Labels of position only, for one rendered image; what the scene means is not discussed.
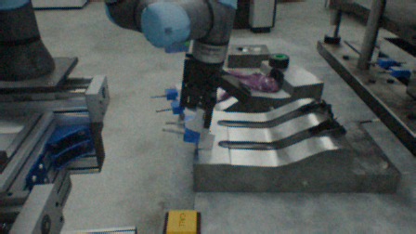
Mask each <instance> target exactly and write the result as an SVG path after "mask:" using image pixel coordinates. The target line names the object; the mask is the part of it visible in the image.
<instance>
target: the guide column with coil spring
mask: <svg viewBox="0 0 416 234"><path fill-rule="evenodd" d="M385 6H386V0H372V6H371V9H370V17H369V20H368V23H367V27H366V32H365V35H364V38H363V45H362V47H361V50H360V57H359V60H358V63H357V69H359V70H368V69H369V68H370V64H366V61H371V58H372V55H373V52H374V47H375V44H376V41H377V35H378V32H379V30H380V26H381V21H382V18H383V15H384V9H385Z"/></svg>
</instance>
